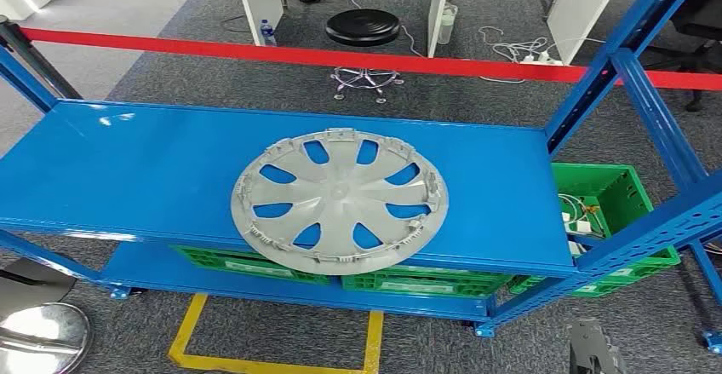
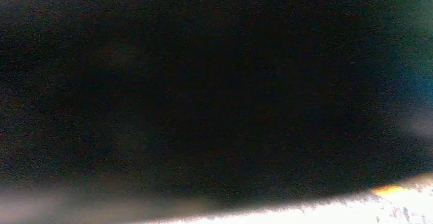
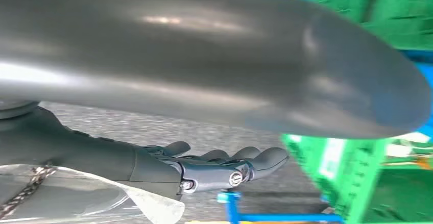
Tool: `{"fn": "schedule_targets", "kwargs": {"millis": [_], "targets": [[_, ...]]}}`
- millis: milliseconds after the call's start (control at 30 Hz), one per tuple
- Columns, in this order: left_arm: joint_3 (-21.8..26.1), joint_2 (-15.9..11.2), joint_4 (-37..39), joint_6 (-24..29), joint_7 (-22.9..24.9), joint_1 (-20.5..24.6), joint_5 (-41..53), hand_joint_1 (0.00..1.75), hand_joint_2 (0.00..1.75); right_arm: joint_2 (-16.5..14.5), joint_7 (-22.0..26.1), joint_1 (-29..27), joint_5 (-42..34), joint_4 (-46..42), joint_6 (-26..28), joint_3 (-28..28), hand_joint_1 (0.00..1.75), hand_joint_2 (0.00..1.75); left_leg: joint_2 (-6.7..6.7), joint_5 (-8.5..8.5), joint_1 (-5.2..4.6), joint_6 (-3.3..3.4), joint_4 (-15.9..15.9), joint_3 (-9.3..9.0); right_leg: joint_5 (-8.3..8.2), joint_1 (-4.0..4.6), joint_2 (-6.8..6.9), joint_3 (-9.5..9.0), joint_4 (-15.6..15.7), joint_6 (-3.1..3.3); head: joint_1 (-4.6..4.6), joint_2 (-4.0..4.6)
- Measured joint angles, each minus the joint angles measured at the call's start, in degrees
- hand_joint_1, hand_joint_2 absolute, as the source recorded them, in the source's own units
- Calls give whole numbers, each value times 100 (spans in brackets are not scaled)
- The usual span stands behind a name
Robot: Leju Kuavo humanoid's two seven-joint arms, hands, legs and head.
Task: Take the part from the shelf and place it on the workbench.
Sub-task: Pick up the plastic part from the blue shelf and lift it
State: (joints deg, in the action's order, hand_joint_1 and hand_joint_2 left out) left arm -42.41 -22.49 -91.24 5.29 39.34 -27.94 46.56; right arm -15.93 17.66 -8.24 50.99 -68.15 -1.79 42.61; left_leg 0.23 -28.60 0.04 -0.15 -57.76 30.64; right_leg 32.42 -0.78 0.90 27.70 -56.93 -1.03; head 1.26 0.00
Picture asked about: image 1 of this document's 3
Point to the white power strip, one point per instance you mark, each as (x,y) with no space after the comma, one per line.
(541,60)

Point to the small water bottle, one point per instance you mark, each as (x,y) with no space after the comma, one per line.
(268,34)

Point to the grey plastic wheel cover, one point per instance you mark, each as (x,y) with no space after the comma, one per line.
(338,196)

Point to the white desk side panel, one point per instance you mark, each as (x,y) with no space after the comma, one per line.
(581,10)

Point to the large clear bottle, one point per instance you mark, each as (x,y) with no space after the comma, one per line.
(445,24)

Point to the black round stool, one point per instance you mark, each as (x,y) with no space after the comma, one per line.
(362,26)

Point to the black office chair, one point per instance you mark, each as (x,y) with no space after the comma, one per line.
(699,16)

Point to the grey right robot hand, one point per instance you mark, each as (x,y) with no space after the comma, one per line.
(592,354)

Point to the red barrier belt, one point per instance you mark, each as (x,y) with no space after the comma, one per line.
(225,51)

